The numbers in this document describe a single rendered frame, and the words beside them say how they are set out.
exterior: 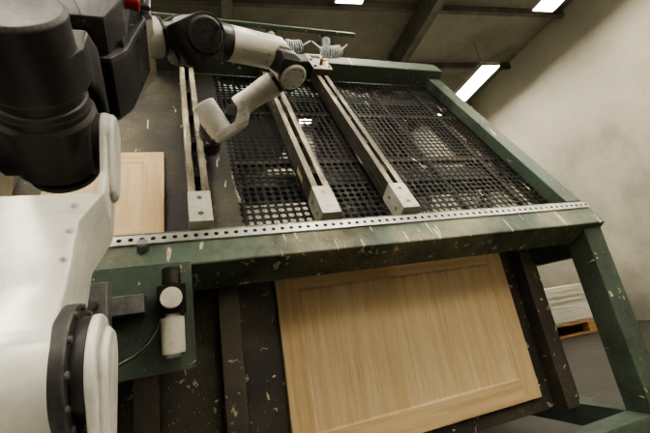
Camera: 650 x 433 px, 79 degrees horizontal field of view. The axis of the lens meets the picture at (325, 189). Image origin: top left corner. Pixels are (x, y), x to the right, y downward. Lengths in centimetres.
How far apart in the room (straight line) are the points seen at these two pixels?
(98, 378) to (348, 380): 93
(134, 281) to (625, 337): 153
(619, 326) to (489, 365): 45
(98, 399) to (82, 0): 60
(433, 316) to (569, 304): 425
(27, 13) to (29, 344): 38
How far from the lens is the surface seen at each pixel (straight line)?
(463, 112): 218
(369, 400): 137
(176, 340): 94
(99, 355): 52
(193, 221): 109
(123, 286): 102
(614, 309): 172
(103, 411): 54
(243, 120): 117
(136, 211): 122
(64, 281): 56
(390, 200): 135
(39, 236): 61
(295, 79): 114
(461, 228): 134
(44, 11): 63
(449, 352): 151
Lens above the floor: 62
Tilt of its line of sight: 18 degrees up
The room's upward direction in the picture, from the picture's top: 10 degrees counter-clockwise
